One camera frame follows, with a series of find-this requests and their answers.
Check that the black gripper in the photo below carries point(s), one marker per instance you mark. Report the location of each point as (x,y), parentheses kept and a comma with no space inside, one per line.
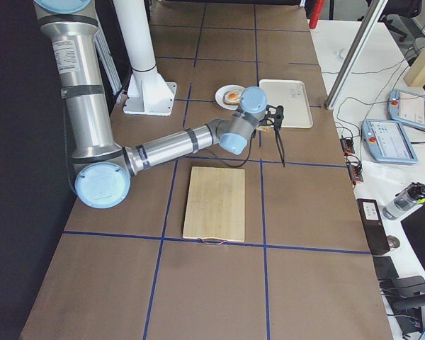
(266,120)

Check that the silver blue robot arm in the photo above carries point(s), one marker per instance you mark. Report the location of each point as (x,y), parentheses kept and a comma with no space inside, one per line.
(104,168)

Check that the bread slice under egg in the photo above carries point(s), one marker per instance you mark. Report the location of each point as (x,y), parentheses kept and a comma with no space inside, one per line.
(233,103)

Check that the white round plate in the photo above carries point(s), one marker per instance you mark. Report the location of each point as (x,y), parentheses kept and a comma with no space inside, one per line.
(220,93)

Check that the white bear tray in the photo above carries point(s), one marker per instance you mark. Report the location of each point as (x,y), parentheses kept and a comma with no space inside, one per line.
(292,96)

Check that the fried egg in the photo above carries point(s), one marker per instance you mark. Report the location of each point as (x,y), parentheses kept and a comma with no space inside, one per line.
(233,95)

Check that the far orange black adapter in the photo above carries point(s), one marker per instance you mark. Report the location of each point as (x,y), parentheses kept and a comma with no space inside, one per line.
(347,145)

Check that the orange black adapter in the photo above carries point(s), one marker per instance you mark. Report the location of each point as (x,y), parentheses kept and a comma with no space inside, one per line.
(355,172)
(347,145)

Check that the wooden cutting board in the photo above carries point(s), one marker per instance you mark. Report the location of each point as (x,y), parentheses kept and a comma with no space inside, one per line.
(215,208)

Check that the near orange black adapter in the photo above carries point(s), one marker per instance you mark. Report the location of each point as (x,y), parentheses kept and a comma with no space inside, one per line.
(355,172)

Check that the white pillar with base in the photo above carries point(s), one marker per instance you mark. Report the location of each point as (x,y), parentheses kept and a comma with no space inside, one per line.
(148,92)

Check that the near blue teach pendant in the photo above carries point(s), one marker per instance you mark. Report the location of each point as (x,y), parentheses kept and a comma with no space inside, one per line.
(387,142)

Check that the blue teach pendant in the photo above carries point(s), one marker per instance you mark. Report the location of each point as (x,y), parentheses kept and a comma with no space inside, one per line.
(387,142)
(407,107)

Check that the red object at back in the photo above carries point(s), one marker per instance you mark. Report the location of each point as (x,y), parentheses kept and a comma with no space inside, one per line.
(316,13)

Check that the far blue teach pendant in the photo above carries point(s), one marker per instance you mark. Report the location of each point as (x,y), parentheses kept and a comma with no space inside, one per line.
(407,107)

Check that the black box with label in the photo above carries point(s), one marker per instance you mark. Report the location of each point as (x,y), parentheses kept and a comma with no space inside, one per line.
(373,226)

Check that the clear water bottle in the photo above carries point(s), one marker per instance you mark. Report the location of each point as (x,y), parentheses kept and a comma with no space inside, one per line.
(411,196)

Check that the black stand base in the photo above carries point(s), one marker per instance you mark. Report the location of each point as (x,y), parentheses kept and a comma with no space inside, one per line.
(406,296)

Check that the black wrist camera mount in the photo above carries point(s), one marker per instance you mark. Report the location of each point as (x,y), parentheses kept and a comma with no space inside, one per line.
(275,116)

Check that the aluminium rail behind pillar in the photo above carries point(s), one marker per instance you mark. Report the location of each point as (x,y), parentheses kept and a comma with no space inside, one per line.
(105,57)

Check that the aluminium frame post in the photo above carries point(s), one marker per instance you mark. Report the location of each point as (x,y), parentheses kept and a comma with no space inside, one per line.
(370,19)

